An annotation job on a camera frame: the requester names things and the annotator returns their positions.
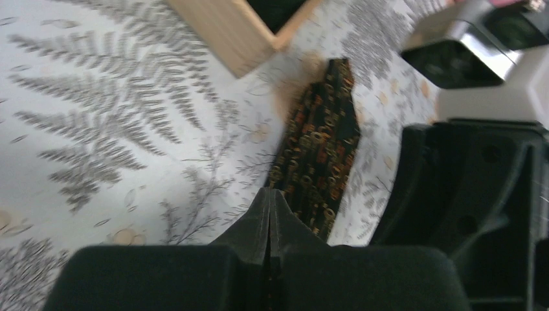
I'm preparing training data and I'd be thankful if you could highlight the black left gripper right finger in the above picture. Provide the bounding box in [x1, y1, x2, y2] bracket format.
[267, 190, 471, 310]

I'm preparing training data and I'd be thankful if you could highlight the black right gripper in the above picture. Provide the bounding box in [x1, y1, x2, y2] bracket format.
[371, 119, 548, 310]

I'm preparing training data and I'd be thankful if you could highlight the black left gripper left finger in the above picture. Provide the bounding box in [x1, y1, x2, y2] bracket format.
[44, 188, 271, 310]

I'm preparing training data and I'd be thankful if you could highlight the black gold patterned tie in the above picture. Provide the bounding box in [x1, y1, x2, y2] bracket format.
[265, 58, 361, 241]

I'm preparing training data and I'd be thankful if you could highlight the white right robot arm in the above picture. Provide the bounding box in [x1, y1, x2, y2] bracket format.
[371, 1, 548, 310]

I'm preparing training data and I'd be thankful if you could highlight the floral patterned tablecloth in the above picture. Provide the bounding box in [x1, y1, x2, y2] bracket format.
[1, 1, 446, 310]

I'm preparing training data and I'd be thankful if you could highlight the wooden compartment tray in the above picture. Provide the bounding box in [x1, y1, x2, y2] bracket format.
[167, 1, 321, 78]

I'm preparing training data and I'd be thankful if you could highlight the dark green rolled tie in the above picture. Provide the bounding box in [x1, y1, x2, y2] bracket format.
[247, 0, 306, 33]

